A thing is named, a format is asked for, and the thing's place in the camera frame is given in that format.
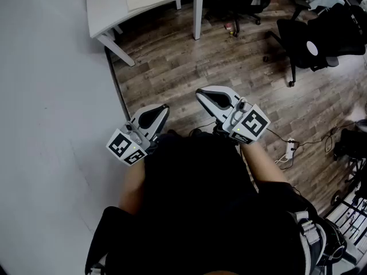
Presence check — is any person's left forearm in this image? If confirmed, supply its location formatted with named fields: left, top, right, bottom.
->
left=118, top=159, right=146, bottom=217

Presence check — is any black equipment case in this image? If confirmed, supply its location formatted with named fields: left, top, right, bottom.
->
left=333, top=128, right=367, bottom=162

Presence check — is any grey shoulder strap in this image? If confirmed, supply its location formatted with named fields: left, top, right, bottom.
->
left=289, top=210, right=328, bottom=275
left=85, top=262, right=107, bottom=275

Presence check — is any white power strip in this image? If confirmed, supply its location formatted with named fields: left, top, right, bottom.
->
left=284, top=137, right=296, bottom=160

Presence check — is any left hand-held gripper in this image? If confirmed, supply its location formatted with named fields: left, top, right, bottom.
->
left=106, top=104, right=170, bottom=167

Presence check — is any person's black shirt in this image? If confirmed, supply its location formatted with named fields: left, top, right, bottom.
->
left=85, top=129, right=322, bottom=275

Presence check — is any black power cable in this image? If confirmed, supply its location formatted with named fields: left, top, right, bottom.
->
left=266, top=121, right=359, bottom=171

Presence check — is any white table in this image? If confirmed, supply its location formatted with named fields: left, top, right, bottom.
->
left=85, top=0, right=206, bottom=68

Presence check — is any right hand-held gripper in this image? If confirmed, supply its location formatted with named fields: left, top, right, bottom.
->
left=196, top=86, right=271, bottom=146

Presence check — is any black wheeled stand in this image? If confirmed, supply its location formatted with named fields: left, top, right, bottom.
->
left=330, top=158, right=367, bottom=209

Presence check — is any person's right forearm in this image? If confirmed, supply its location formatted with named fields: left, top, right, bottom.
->
left=241, top=141, right=290, bottom=189

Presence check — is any white wire rack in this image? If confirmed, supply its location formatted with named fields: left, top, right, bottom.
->
left=325, top=196, right=367, bottom=254

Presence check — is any black chair with white disc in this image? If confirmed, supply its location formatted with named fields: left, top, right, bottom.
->
left=269, top=3, right=367, bottom=88

